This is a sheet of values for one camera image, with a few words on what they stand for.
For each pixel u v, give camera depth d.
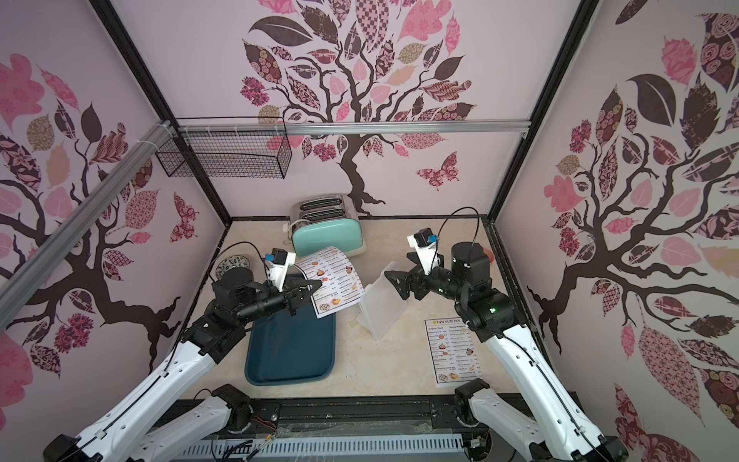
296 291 0.60
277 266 0.60
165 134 0.84
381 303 0.79
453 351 0.85
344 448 0.70
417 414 0.75
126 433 0.40
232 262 1.01
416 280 0.57
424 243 0.55
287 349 0.83
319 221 0.97
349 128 0.94
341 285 0.71
